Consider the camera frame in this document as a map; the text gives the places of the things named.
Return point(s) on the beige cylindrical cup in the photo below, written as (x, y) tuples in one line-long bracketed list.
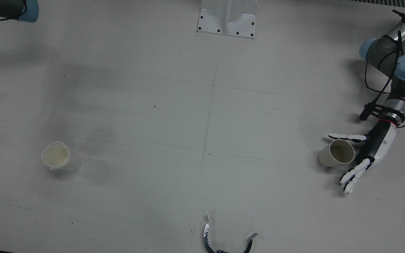
[(329, 158)]

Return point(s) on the silver metal claw clamp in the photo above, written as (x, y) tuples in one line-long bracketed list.
[(206, 239)]

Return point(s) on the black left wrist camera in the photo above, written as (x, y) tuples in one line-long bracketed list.
[(364, 113)]

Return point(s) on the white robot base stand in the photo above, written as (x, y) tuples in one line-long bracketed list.
[(227, 17)]

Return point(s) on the grey ridged floor mat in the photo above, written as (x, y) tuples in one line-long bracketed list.
[(381, 2)]

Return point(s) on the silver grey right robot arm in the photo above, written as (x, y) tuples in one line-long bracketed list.
[(5, 8)]

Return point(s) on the white paper cup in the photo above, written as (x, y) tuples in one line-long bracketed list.
[(56, 156)]

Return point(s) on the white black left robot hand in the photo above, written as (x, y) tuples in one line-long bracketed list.
[(381, 144)]

